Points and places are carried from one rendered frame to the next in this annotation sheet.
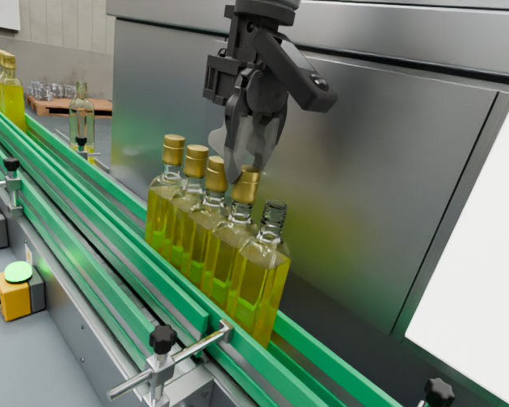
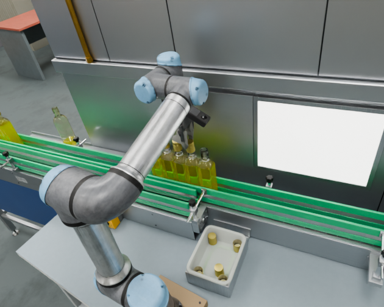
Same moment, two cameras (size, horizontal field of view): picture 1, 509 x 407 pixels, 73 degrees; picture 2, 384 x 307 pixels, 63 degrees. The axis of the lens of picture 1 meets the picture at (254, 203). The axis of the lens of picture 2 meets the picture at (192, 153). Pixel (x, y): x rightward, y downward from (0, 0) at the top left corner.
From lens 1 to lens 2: 0.80 m
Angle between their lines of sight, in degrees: 18
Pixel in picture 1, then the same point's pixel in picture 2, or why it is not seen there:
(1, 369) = (130, 242)
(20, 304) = (116, 220)
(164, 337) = (193, 201)
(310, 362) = (233, 187)
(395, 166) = (234, 119)
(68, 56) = not seen: outside the picture
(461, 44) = (238, 83)
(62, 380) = (153, 234)
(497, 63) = (249, 88)
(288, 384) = (230, 196)
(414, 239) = (248, 138)
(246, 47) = not seen: hidden behind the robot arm
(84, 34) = not seen: outside the picture
